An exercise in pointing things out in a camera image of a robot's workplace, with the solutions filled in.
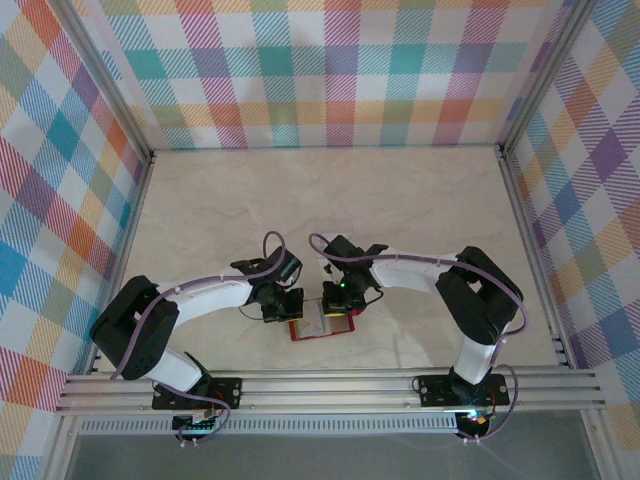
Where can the red leather card holder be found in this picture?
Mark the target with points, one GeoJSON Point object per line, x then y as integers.
{"type": "Point", "coordinates": [345, 327]}

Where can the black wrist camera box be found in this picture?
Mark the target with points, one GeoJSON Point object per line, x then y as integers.
{"type": "Point", "coordinates": [291, 270]}
{"type": "Point", "coordinates": [342, 250]}

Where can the aluminium mounting rail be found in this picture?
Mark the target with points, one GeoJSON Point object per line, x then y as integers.
{"type": "Point", "coordinates": [325, 387]}

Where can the aluminium frame leg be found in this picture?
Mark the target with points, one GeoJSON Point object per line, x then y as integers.
{"type": "Point", "coordinates": [600, 450]}
{"type": "Point", "coordinates": [60, 450]}

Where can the aluminium corner post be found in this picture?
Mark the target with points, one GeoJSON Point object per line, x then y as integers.
{"type": "Point", "coordinates": [106, 75]}
{"type": "Point", "coordinates": [542, 75]}

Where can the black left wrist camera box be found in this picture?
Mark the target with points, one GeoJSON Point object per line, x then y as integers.
{"type": "Point", "coordinates": [291, 270]}

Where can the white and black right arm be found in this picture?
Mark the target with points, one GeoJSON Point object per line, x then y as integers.
{"type": "Point", "coordinates": [415, 275]}

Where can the aluminium side rail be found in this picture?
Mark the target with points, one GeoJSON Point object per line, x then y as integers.
{"type": "Point", "coordinates": [126, 250]}
{"type": "Point", "coordinates": [531, 250]}

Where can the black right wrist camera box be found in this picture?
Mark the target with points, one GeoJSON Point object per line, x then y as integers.
{"type": "Point", "coordinates": [342, 250]}

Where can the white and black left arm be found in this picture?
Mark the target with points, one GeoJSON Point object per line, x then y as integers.
{"type": "Point", "coordinates": [215, 300]}

